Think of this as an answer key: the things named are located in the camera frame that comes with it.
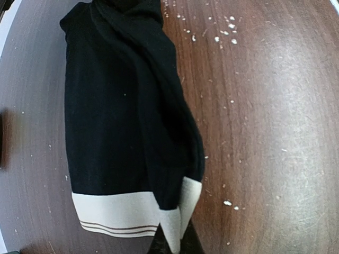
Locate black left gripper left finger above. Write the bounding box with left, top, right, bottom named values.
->
left=147, top=224, right=171, bottom=254

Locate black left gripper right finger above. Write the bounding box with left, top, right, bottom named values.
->
left=180, top=220, right=205, bottom=254

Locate black underwear beige waistband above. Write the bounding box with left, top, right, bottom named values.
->
left=60, top=1, right=205, bottom=253

